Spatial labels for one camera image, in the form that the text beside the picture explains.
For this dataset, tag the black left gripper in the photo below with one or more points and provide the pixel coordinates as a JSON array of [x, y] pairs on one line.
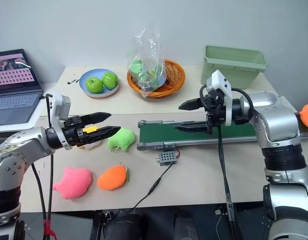
[[74, 133]]

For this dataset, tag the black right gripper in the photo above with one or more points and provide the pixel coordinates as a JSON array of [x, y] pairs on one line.
[[215, 110]]

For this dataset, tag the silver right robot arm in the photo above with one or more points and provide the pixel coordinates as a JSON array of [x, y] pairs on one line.
[[276, 117]]

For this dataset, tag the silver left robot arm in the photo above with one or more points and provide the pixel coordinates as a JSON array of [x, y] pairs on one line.
[[18, 142]]

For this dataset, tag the small green conveyor belt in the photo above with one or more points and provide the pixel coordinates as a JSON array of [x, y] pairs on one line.
[[156, 133]]

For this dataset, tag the small grey control box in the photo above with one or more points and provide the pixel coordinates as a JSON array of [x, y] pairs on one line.
[[166, 158]]

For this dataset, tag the yellow white toy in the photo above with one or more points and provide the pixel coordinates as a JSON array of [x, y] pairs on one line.
[[91, 129]]

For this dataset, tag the green plush toy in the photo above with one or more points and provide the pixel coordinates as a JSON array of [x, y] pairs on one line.
[[122, 140]]

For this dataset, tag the light blue plate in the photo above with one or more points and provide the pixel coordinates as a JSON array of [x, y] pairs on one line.
[[84, 90]]

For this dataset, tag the green apple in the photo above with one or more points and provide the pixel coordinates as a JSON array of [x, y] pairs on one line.
[[94, 85], [110, 80]]

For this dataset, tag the orange woven basket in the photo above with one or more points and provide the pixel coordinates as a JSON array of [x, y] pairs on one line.
[[177, 75]]

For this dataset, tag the orange plush toy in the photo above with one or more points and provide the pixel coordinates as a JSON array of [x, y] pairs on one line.
[[111, 178]]

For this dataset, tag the clear plastic bag with fruit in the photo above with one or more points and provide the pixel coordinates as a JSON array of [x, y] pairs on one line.
[[146, 70]]

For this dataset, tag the pink plush toy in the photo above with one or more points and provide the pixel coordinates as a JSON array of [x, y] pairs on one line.
[[73, 183]]

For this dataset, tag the pale green plastic bin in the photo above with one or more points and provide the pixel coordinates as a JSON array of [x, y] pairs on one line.
[[231, 62]]

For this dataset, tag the small white plug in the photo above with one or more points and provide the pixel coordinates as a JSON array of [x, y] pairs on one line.
[[218, 212]]

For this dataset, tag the open grey laptop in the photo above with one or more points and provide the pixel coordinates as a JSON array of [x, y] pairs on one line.
[[11, 75]]

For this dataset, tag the dark rounded shape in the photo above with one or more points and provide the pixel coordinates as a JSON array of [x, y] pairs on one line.
[[185, 226], [123, 226]]

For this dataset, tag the red tape wrap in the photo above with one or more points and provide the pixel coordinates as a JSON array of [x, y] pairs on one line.
[[49, 227]]

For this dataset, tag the dark brown board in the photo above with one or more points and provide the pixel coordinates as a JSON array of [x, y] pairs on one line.
[[306, 133]]

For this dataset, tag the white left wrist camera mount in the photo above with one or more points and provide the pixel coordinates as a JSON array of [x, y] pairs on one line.
[[61, 103]]

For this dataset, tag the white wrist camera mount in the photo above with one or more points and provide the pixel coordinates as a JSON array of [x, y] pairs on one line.
[[220, 80], [61, 103]]

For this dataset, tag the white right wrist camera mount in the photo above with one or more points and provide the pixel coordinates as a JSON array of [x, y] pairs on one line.
[[220, 80]]

